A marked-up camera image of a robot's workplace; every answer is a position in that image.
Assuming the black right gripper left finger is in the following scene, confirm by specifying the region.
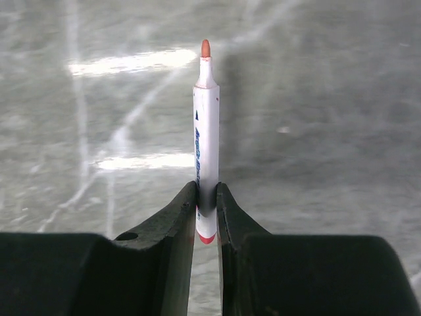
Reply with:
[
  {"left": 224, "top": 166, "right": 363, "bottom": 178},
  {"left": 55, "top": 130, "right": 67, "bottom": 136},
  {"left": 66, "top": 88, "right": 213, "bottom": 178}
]
[{"left": 1, "top": 182, "right": 197, "bottom": 315}]

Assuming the white marker with red tip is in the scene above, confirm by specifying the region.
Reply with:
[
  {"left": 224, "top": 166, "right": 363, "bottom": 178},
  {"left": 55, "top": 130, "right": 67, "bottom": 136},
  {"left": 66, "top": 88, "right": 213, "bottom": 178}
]
[{"left": 193, "top": 39, "right": 220, "bottom": 244}]

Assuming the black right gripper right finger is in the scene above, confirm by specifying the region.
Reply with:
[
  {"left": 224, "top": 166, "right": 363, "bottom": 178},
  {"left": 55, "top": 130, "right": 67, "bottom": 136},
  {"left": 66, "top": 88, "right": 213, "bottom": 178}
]
[{"left": 216, "top": 183, "right": 416, "bottom": 315}]

